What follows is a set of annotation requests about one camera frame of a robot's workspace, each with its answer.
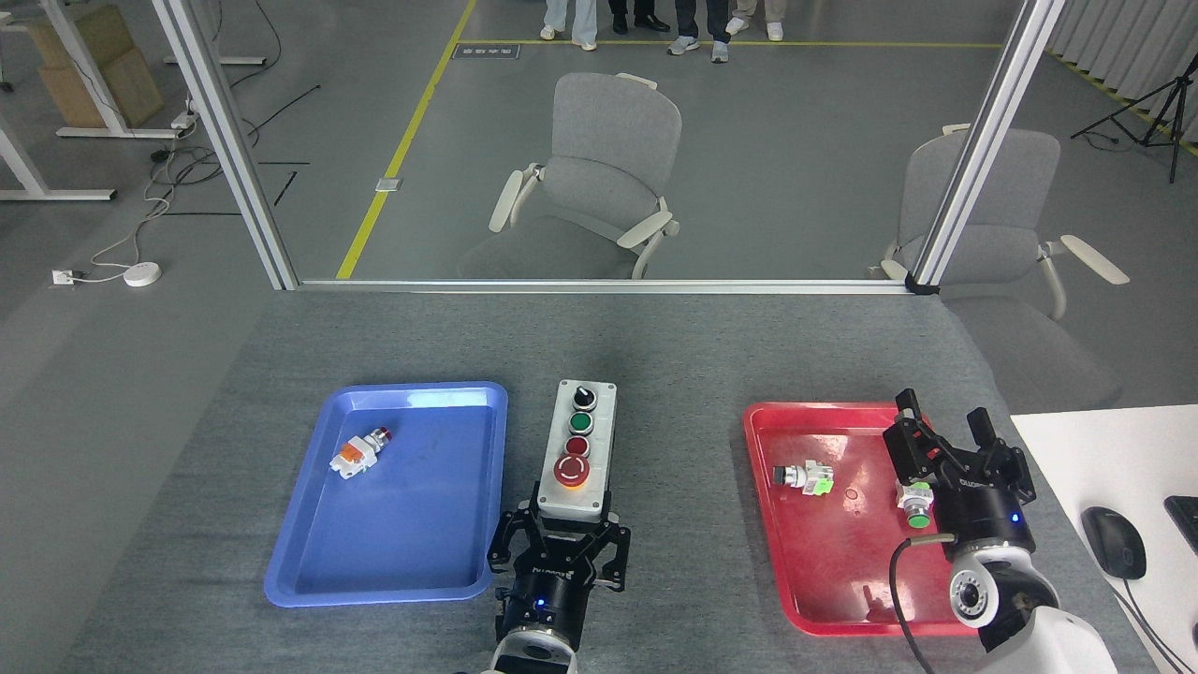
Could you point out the red push button orange block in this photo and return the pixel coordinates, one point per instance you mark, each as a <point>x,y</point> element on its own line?
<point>360,454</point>

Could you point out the white side table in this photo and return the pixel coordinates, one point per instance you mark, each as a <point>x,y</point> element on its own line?
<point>1095,449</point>

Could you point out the black knob switch green block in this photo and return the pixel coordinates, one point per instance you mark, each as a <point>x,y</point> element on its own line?
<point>807,477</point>

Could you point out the metal floor outlet plate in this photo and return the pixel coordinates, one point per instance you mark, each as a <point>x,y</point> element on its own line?
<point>388,184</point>

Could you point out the brown cardboard box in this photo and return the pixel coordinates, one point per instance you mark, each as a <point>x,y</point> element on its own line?
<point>112,94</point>
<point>80,33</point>

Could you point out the black floor sign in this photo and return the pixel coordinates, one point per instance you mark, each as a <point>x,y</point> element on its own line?
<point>487,51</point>

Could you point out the person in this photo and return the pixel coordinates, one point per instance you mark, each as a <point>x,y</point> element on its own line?
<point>716,28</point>
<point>772,28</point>
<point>646,19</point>
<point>580,19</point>

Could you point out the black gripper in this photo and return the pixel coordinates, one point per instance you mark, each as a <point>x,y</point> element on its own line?
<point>547,599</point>
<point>987,524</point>

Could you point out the white power strip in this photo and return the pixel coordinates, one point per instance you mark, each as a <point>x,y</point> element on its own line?
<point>183,120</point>

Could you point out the silver aluminium post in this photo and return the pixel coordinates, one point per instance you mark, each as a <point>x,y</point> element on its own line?
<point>987,140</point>
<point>225,140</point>

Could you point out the red plastic tray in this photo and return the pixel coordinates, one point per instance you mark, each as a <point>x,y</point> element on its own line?
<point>824,562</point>

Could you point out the white round floor device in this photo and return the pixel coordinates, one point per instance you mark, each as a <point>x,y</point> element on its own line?
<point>142,274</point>

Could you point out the silver aluminium crossbar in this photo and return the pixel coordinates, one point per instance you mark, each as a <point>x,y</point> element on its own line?
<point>599,285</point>

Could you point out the white control box with buttons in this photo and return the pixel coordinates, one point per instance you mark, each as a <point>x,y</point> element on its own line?
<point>604,468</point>

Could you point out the black tripod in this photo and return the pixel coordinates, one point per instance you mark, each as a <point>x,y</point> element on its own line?
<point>1176,103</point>

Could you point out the white desk frame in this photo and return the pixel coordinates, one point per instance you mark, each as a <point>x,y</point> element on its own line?
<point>37,183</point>
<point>84,65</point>

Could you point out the green push button switch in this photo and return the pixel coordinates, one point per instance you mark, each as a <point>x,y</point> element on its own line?
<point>915,501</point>

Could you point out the grey office chair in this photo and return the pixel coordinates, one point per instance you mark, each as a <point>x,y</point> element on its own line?
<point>1011,225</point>
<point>608,187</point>

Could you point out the black keyboard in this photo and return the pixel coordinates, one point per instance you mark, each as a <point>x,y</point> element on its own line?
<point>1185,520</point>

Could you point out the blue plastic tray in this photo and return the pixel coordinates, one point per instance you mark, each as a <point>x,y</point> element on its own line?
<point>412,534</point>

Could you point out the black computer mouse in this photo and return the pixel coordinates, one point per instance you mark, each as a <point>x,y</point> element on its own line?
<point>1114,543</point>

